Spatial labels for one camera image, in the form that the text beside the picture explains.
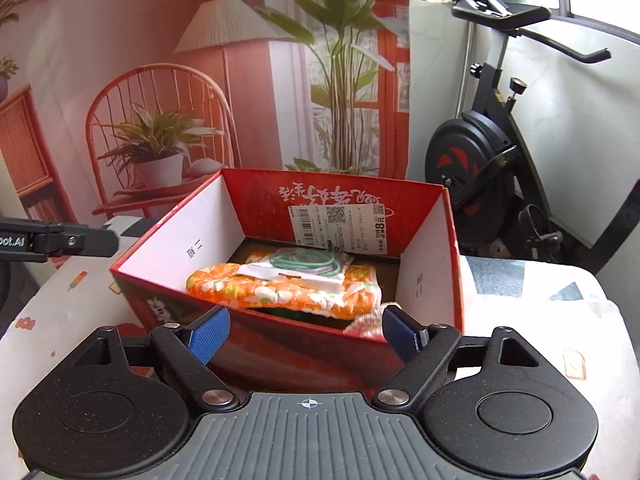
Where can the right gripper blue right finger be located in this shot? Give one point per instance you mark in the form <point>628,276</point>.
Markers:
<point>402,333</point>

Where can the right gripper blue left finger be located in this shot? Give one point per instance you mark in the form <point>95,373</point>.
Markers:
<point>207,334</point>

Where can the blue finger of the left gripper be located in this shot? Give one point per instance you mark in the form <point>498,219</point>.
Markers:
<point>88,242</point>

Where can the pink knitted cloth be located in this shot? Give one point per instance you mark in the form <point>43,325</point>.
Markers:
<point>369,326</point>

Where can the orange floral soft cloth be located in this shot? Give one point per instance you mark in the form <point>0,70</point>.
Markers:
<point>224,284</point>

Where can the printed room backdrop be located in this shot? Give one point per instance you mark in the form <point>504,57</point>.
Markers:
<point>115,107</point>

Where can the red strawberry cardboard box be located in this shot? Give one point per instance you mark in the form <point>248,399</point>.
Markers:
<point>403,229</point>

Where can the black exercise bike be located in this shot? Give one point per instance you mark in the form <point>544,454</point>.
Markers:
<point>481,158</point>

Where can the green hair ties pack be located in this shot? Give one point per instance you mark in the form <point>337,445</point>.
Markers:
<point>312,268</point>

